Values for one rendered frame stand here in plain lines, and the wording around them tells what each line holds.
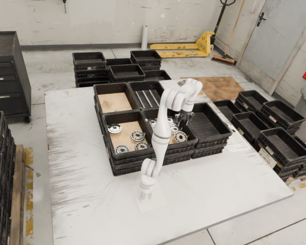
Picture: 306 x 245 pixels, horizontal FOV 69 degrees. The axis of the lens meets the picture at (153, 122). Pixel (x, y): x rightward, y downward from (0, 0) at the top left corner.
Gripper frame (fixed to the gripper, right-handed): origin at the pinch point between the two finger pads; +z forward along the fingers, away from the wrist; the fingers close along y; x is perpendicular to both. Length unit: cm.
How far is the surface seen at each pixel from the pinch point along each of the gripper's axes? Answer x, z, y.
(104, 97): 62, 19, -43
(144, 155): -10.8, 13.7, -29.3
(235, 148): -8, 32, 54
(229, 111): 84, 78, 128
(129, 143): 5.1, 17.9, -34.9
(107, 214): -36, 30, -58
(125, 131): 17.0, 18.1, -34.8
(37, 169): 61, 101, -112
